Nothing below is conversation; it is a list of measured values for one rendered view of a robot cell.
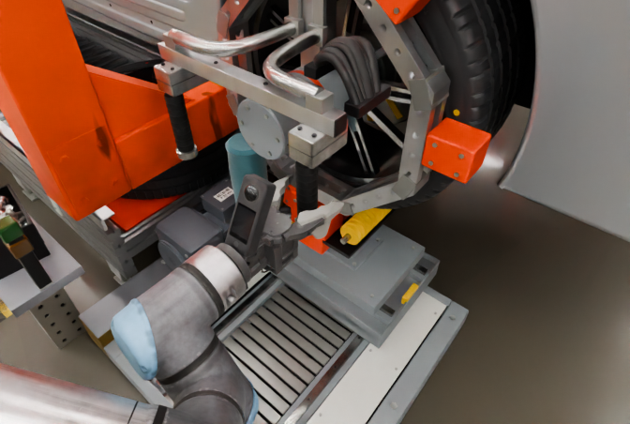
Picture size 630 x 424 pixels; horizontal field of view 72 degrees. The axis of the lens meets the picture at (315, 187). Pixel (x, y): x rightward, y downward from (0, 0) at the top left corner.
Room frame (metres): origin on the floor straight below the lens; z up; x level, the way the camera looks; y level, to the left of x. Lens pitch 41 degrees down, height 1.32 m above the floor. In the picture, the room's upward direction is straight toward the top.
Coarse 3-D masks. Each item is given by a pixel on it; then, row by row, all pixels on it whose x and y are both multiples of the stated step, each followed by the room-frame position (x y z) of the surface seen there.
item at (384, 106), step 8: (344, 0) 1.03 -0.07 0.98; (344, 8) 1.03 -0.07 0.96; (336, 16) 1.05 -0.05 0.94; (344, 16) 1.03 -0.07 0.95; (336, 24) 1.05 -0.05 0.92; (368, 24) 0.99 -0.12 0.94; (336, 32) 1.04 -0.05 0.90; (368, 32) 0.98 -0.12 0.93; (368, 40) 0.94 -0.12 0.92; (376, 40) 0.95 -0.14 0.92; (376, 48) 0.93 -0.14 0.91; (384, 56) 0.92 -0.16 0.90; (384, 64) 0.91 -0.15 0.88; (392, 64) 0.93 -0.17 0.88; (384, 72) 0.90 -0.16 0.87; (392, 72) 0.92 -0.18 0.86; (392, 80) 0.93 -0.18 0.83; (400, 80) 0.92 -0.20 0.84; (384, 104) 0.94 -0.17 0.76; (400, 104) 0.92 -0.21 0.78; (408, 104) 0.91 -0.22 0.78; (384, 112) 0.94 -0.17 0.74; (392, 112) 0.93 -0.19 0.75; (400, 112) 0.92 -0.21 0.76; (408, 112) 0.90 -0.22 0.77; (392, 120) 0.93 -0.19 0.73; (400, 120) 0.91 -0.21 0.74
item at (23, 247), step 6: (24, 240) 0.64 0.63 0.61; (6, 246) 0.62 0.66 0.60; (12, 246) 0.62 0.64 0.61; (18, 246) 0.62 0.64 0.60; (24, 246) 0.63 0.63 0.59; (30, 246) 0.64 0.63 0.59; (12, 252) 0.61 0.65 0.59; (18, 252) 0.62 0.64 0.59; (24, 252) 0.63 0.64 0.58; (18, 258) 0.61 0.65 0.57
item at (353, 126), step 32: (288, 0) 1.07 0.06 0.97; (352, 0) 0.87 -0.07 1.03; (256, 32) 1.02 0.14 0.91; (352, 32) 0.87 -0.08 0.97; (256, 64) 1.03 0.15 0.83; (288, 64) 1.10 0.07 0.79; (352, 128) 0.86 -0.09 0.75; (384, 128) 0.81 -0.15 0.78; (352, 160) 0.91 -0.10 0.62; (384, 160) 0.88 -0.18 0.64
